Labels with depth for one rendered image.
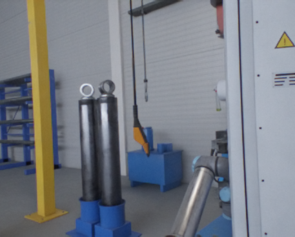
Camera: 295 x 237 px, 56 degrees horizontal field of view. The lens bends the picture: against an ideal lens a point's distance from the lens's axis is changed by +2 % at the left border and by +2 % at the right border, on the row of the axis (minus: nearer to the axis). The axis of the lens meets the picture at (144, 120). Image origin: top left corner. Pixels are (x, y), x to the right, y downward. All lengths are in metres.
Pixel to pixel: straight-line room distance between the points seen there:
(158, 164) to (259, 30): 3.81
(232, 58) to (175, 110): 4.29
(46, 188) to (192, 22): 3.61
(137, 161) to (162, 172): 0.55
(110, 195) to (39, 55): 2.07
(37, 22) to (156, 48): 2.43
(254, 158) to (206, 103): 3.97
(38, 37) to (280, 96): 3.41
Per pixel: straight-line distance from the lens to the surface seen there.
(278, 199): 0.99
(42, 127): 3.82
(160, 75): 5.42
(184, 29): 5.29
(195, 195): 1.45
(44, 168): 3.87
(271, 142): 0.95
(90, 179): 3.11
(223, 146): 2.52
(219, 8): 2.73
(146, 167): 4.77
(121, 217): 2.98
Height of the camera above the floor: 1.25
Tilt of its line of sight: 1 degrees down
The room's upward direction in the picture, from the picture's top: 3 degrees counter-clockwise
